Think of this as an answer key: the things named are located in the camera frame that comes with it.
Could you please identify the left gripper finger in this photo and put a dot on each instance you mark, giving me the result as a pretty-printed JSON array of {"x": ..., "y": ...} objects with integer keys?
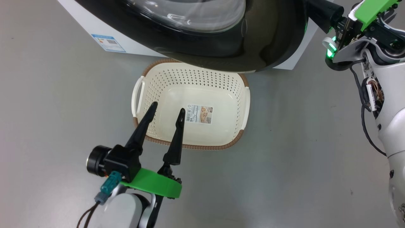
[
  {"x": 175, "y": 142},
  {"x": 142, "y": 133}
]

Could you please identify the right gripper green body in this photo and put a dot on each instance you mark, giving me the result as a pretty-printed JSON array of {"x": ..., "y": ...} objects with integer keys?
[{"x": 373, "y": 11}]

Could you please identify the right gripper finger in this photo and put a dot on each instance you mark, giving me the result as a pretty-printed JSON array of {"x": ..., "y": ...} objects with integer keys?
[{"x": 322, "y": 12}]

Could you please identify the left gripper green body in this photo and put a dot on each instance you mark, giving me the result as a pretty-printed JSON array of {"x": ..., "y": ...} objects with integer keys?
[{"x": 152, "y": 183}]

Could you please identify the black glass washing machine door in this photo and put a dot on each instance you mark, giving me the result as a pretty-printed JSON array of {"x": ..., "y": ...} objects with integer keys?
[{"x": 221, "y": 47}]

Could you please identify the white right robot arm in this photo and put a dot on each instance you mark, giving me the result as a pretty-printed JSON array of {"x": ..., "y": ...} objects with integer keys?
[{"x": 395, "y": 133}]

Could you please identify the cream plastic laundry basket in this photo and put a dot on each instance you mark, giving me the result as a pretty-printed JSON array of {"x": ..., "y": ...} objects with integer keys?
[{"x": 221, "y": 104}]

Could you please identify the white front-load washing machine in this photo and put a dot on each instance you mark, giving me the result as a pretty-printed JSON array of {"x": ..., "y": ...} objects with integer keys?
[{"x": 95, "y": 25}]

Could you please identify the product label sticker with barcode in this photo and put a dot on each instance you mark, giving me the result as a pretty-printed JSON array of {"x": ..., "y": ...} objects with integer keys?
[{"x": 199, "y": 114}]

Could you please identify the blue energy label sticker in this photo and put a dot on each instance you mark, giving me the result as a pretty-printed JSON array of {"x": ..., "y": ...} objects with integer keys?
[{"x": 109, "y": 42}]

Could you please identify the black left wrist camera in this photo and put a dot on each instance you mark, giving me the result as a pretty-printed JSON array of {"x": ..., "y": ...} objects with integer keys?
[{"x": 121, "y": 161}]

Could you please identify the teal left camera connector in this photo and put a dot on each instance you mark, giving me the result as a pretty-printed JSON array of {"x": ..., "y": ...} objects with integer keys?
[{"x": 109, "y": 185}]

